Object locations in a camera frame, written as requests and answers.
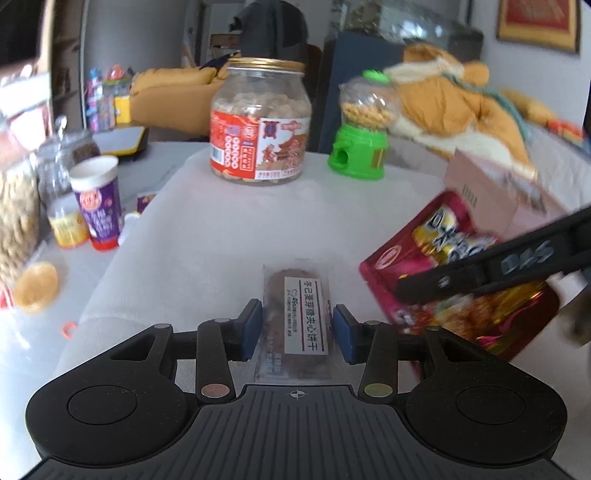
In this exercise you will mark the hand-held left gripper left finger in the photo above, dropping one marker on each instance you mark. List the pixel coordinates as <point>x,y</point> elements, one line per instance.
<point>251,330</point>

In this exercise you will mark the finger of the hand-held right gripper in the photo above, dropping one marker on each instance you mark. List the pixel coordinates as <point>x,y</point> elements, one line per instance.
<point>443,279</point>

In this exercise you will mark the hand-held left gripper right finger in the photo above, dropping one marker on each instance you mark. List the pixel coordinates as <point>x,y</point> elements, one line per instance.
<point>344,332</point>

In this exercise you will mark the magenta red snack packet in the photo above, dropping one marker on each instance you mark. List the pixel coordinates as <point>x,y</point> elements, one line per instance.
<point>415,249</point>

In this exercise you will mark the brown sandwich biscuit packet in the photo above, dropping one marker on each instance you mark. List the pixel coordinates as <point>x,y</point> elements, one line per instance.
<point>295,295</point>

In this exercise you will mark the pink cardboard box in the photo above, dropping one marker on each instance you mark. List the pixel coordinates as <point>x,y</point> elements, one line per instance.
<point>485,194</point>

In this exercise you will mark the white table cloth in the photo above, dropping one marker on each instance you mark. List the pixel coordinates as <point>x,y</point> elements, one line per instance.
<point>231,230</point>

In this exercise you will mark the pile of colourful toys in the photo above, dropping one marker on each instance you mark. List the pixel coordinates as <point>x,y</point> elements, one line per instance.
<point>570,131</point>

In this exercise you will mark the yellow cushion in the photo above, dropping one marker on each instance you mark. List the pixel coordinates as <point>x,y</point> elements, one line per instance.
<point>526,104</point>

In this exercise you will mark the green candy dispenser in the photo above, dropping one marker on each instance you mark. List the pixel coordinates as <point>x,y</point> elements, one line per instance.
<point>358,152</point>

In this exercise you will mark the small purple sachet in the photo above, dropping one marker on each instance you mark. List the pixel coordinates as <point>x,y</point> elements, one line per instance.
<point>147,201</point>

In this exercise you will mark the orange cream quilt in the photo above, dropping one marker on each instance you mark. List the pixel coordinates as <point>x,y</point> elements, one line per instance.
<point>452,101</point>

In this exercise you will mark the large clear red-label biscuit jar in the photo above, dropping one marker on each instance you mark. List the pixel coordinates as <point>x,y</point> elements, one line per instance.
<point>258,138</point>

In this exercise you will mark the purple paper cup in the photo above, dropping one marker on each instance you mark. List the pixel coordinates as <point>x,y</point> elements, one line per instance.
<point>99,203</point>

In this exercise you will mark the small yellow jar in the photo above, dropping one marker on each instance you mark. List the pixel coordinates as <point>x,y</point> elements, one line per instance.
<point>69,226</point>

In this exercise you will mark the blue cabinet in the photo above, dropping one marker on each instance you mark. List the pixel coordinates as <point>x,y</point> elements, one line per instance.
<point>330,92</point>

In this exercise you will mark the round orange lid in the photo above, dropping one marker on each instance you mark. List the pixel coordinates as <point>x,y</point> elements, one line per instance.
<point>36,287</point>

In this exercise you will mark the red framed picture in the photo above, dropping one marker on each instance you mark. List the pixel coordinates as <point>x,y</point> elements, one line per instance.
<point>538,23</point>

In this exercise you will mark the yellow black flat tray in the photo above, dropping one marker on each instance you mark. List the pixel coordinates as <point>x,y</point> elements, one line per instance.
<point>117,141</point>

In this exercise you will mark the large clear jar of nuts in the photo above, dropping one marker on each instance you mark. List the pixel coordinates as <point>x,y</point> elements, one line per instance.
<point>16,230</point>

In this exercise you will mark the glass jar with dark contents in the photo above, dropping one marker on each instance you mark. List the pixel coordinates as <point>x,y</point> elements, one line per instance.
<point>60,157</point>

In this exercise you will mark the glass tank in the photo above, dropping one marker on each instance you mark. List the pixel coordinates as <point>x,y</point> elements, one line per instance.
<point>392,21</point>

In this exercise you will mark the dark hanging jacket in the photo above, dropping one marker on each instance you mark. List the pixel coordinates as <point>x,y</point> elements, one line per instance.
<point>272,32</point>

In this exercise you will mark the wall shelf unit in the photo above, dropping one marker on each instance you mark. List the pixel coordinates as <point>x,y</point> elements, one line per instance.
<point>67,87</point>

